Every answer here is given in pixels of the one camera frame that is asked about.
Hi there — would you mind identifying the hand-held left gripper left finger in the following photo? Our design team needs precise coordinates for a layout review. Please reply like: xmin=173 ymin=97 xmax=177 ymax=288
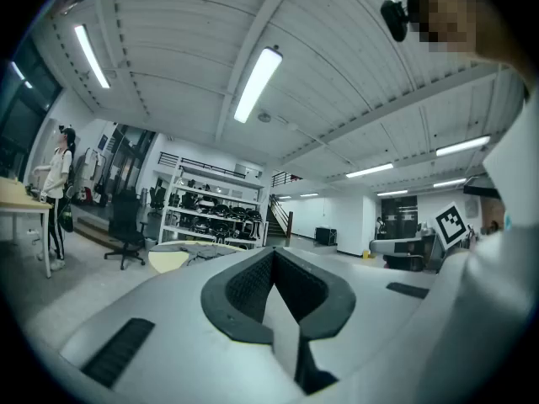
xmin=200 ymin=246 xmax=275 ymax=345

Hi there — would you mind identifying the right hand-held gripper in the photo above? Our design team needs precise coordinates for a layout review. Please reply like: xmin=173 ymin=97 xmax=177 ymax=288
xmin=369 ymin=201 xmax=475 ymax=271

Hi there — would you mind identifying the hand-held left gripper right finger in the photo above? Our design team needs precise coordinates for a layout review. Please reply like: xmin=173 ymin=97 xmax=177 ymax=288
xmin=273 ymin=245 xmax=357 ymax=341

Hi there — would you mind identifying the grey cloth garment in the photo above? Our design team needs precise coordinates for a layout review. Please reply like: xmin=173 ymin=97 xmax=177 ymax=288
xmin=166 ymin=242 xmax=248 ymax=267

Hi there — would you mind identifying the black crate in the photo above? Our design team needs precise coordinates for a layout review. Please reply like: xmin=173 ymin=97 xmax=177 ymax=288
xmin=314 ymin=226 xmax=338 ymax=247

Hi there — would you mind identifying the group of black helmets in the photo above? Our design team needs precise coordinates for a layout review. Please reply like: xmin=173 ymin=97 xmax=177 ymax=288
xmin=180 ymin=178 xmax=264 ymax=243

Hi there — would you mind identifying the staircase with wooden railing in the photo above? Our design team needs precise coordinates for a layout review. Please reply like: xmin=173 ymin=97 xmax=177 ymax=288
xmin=267 ymin=194 xmax=295 ymax=239

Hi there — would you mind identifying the white metal shelving unit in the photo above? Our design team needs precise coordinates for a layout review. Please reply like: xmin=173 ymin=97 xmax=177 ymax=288
xmin=158 ymin=156 xmax=270 ymax=250

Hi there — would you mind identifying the black office chair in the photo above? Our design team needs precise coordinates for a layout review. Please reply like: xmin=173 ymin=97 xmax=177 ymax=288
xmin=104 ymin=189 xmax=148 ymax=271

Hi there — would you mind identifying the low wooden platform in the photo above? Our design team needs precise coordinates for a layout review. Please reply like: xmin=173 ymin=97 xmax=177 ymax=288
xmin=71 ymin=215 xmax=127 ymax=252

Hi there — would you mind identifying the cream hanging garment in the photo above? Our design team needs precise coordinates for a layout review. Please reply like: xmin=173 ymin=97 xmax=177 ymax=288
xmin=82 ymin=147 xmax=111 ymax=205

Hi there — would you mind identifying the person's head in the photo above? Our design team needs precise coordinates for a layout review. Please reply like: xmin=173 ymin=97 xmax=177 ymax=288
xmin=406 ymin=0 xmax=527 ymax=79

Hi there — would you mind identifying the light wooden desk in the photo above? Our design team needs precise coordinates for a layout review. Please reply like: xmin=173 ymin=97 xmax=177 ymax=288
xmin=0 ymin=177 xmax=54 ymax=279

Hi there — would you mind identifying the black head-worn camera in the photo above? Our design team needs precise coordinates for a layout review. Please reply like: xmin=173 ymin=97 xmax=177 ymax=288
xmin=380 ymin=0 xmax=412 ymax=44

